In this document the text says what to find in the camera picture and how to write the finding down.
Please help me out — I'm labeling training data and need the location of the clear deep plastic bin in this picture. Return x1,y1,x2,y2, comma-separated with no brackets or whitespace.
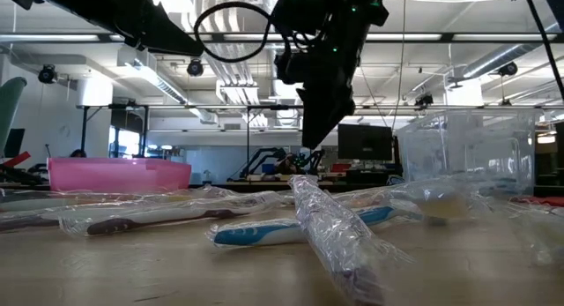
395,108,538,198

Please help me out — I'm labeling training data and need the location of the white toothbrush at edge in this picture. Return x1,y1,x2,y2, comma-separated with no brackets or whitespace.
0,213,63,233

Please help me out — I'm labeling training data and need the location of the thin black cable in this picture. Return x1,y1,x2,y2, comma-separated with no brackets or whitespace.
522,0,564,100

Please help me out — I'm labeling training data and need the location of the black ceiling spotlight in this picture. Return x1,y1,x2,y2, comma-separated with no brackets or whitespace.
412,93,435,109
185,57,205,78
36,63,59,85
496,61,520,78

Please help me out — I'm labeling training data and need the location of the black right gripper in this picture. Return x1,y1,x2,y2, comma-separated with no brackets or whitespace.
301,26,369,149

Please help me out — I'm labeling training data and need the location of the black computer monitor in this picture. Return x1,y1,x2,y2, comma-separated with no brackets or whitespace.
337,123,395,162
4,127,26,160

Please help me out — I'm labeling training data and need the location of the black metal rig frame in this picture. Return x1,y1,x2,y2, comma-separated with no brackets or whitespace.
245,104,315,177
78,103,152,159

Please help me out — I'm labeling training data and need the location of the red object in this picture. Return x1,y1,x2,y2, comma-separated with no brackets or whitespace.
0,151,32,168

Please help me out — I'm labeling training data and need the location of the green plastic bin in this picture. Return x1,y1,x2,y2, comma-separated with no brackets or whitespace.
0,75,28,160

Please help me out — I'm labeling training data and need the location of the pink plastic bin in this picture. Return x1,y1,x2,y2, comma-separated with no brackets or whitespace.
46,156,193,194

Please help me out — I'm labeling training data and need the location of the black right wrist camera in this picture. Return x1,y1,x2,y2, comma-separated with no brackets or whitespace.
273,49,312,86

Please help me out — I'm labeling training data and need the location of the black cabinet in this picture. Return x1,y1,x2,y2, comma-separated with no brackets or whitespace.
345,162,404,187

